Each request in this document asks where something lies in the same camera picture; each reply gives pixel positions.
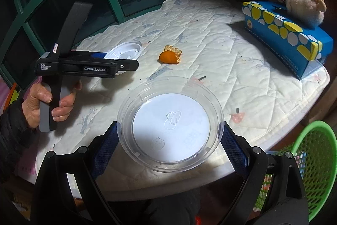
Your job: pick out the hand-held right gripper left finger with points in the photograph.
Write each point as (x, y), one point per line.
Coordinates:
(105, 151)

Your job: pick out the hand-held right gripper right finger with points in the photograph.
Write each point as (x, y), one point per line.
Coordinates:
(234, 151)

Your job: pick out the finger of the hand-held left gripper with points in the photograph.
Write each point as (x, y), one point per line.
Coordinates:
(98, 55)

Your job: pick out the white plastic cup lid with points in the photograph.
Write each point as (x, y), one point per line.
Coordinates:
(126, 48)

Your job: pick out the clear round plastic lid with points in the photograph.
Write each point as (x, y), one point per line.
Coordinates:
(171, 130)

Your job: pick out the green plastic basket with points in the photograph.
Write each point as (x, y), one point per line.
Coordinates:
(302, 133)

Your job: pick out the person's left forearm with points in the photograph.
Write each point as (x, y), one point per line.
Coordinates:
(13, 135)

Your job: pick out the person's left hand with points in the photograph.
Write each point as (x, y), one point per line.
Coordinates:
(33, 106)

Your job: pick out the orange peel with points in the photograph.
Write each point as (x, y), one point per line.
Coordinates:
(168, 57)

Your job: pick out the person's dark clothing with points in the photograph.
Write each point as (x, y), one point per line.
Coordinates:
(158, 209)

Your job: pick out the pink cloth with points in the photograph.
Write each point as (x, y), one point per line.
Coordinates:
(4, 93)

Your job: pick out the cream quilted printed blanket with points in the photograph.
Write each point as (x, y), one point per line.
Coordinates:
(237, 69)

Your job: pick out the blue dotted tissue box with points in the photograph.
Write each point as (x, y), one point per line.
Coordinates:
(276, 37)

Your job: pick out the small plush toy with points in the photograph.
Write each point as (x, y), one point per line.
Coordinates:
(302, 6)

